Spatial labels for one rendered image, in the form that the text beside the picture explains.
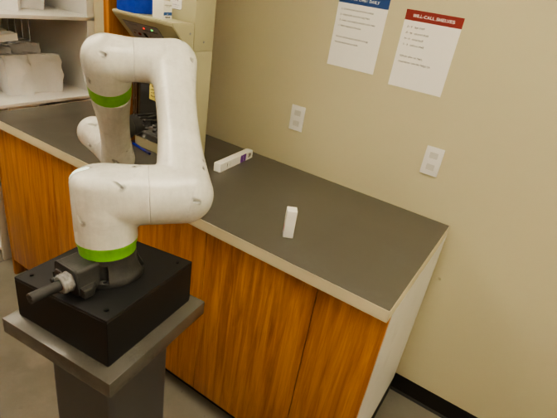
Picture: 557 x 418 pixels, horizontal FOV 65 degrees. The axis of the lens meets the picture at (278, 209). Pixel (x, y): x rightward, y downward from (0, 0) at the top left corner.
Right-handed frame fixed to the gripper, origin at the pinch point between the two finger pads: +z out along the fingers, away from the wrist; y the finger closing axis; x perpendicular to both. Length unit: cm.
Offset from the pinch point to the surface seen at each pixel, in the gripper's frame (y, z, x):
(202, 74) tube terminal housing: -3.7, 11.6, -18.5
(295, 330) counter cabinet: -88, -22, 35
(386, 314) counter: -111, -25, 7
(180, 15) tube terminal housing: 6.5, 5.4, -37.8
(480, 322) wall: -141, 48, 40
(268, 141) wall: -20, 49, 11
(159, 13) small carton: 8.8, -2.7, -37.4
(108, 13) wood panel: 35.3, -3.5, -29.6
